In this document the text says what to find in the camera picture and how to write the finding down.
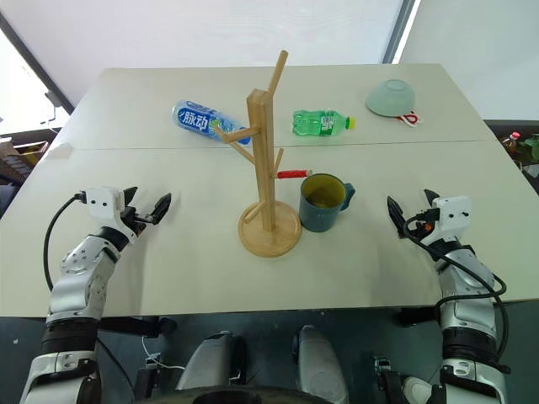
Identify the red capped bottle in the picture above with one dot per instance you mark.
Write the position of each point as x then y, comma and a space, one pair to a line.
511, 145

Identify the wooden mug tree stand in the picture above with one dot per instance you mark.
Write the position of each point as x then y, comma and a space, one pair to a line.
263, 168

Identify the dark window frame bar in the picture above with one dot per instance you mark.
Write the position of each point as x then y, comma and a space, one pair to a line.
38, 63
398, 31

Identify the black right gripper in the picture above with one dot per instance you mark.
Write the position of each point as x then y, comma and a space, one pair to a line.
421, 225

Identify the green plastic bottle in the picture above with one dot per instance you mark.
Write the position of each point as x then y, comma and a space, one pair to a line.
318, 123

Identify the silver rounded robot leg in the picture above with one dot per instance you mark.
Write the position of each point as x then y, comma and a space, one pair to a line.
318, 364
208, 362

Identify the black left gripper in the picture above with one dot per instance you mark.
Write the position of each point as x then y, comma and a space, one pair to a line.
135, 221

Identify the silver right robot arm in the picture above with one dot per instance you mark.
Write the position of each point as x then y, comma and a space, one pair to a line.
465, 294

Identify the blue labelled drink bottle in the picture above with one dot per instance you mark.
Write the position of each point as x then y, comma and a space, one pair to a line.
198, 120

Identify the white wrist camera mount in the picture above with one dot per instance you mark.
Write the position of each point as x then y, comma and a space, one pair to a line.
103, 204
452, 216

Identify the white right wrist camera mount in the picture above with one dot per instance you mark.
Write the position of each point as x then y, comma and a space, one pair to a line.
452, 216

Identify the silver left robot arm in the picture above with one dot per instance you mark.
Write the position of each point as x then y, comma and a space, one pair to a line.
78, 278

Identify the dark blue mug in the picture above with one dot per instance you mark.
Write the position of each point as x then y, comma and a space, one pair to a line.
322, 210

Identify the red marker pen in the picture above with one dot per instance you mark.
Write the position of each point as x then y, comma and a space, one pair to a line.
292, 173

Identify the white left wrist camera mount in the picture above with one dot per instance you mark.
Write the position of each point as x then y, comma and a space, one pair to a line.
103, 204

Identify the pale green bowl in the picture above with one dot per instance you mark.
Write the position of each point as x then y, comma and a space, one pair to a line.
389, 99

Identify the wooden crate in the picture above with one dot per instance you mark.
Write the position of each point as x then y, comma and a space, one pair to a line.
23, 157

